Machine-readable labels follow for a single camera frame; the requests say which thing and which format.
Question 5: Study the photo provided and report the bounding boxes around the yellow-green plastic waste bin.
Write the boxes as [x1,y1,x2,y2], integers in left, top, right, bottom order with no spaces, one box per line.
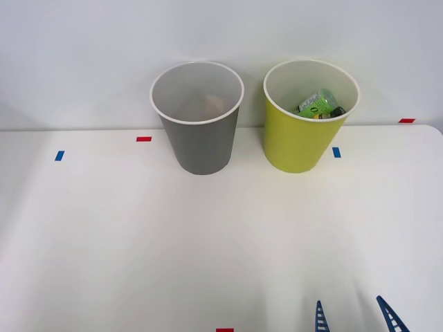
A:
[262,59,361,174]

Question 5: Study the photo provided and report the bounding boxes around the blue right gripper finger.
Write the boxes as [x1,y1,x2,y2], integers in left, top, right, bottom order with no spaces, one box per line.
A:
[376,295,411,332]
[315,299,332,332]

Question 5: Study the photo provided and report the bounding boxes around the green label plastic bottle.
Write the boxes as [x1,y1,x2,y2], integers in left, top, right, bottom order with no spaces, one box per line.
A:
[289,88,338,119]

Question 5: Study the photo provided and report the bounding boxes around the grey plastic waste bin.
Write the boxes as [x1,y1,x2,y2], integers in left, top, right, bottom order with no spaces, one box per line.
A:
[149,60,246,176]

